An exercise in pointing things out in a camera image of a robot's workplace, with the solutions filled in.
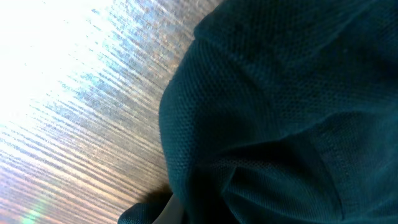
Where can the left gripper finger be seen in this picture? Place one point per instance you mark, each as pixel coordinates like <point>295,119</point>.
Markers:
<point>173,212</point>

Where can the black polo shirt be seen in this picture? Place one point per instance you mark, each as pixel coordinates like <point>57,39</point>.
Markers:
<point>284,112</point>

